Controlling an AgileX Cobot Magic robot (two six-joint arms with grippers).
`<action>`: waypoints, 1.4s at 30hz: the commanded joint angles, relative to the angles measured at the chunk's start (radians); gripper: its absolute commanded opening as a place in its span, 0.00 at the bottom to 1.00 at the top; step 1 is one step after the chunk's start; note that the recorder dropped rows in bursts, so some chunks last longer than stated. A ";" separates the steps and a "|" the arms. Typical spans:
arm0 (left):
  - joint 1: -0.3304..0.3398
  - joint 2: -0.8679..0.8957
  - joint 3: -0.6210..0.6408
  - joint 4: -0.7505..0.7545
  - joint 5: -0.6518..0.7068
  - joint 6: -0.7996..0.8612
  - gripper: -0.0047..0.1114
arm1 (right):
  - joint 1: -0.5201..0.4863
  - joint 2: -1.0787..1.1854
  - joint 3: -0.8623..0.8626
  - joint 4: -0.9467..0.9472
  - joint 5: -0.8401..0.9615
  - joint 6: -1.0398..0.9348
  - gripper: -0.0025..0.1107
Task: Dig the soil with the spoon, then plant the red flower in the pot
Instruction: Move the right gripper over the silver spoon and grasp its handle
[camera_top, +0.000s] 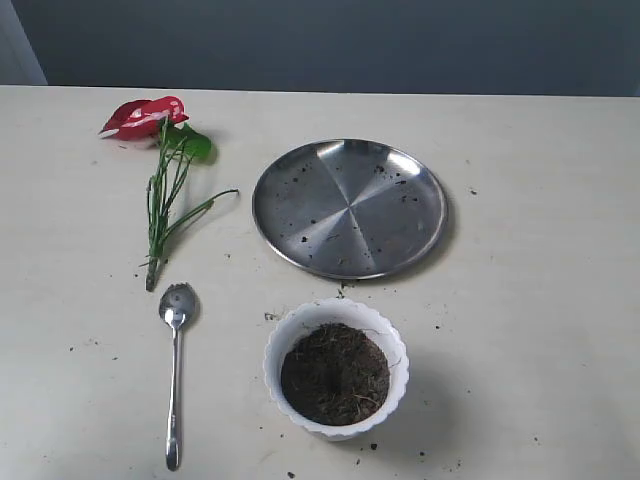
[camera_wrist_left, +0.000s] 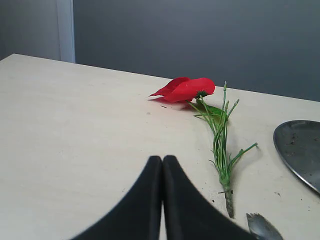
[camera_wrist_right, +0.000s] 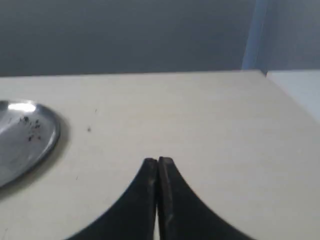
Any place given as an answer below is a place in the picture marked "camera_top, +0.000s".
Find long metal spoon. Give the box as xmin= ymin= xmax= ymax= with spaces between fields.
xmin=158 ymin=283 xmax=198 ymax=471

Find red artificial anthurium plant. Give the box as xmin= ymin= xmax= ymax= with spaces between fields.
xmin=98 ymin=96 xmax=239 ymax=292

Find white pot with soil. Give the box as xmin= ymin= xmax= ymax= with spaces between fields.
xmin=263 ymin=298 xmax=409 ymax=442

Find round steel plate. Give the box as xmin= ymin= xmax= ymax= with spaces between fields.
xmin=252 ymin=139 xmax=449 ymax=280

